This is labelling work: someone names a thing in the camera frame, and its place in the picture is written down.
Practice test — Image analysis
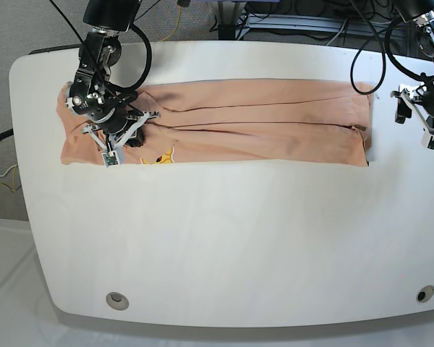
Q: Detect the aluminium frame rail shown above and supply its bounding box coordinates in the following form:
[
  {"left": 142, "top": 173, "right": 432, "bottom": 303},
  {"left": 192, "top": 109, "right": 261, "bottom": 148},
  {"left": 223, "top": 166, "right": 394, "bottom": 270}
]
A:
[{"left": 238, "top": 13, "right": 399, "bottom": 40}]

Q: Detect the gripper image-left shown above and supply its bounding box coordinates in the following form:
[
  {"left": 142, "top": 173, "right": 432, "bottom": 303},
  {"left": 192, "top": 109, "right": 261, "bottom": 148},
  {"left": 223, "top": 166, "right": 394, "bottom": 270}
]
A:
[{"left": 99, "top": 110, "right": 145, "bottom": 147}]

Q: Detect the left table grommet hole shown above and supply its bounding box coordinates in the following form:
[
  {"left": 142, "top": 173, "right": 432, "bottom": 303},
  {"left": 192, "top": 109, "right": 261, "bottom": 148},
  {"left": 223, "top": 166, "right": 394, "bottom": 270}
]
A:
[{"left": 106, "top": 292, "right": 129, "bottom": 311}]

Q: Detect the yellow floor cable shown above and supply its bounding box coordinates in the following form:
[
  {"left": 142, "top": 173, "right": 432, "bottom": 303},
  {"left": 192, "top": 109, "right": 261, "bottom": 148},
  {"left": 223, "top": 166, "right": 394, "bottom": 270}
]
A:
[{"left": 161, "top": 3, "right": 182, "bottom": 43}]

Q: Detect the table grommet hole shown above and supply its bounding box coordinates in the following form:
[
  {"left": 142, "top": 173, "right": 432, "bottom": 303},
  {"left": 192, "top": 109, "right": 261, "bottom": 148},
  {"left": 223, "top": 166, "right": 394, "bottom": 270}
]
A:
[
  {"left": 416, "top": 285, "right": 434, "bottom": 303},
  {"left": 106, "top": 292, "right": 129, "bottom": 311}
]

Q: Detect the right table grommet hole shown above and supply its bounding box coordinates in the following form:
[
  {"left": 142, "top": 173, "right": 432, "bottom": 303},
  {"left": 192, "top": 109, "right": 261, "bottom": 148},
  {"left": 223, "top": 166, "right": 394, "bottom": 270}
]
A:
[{"left": 416, "top": 285, "right": 434, "bottom": 303}]

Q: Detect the black floor cable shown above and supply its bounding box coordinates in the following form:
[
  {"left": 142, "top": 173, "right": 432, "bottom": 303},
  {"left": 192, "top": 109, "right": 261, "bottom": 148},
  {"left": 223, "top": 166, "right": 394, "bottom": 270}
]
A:
[{"left": 133, "top": 0, "right": 163, "bottom": 22}]

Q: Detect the peach orange T-shirt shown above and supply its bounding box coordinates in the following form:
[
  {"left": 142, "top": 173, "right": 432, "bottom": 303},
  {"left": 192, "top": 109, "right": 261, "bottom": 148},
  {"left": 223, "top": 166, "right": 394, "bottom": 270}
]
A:
[{"left": 56, "top": 78, "right": 375, "bottom": 168}]

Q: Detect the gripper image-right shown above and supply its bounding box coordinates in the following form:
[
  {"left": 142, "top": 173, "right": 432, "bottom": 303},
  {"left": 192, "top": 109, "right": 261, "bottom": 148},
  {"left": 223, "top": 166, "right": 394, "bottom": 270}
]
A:
[{"left": 395, "top": 86, "right": 434, "bottom": 124}]

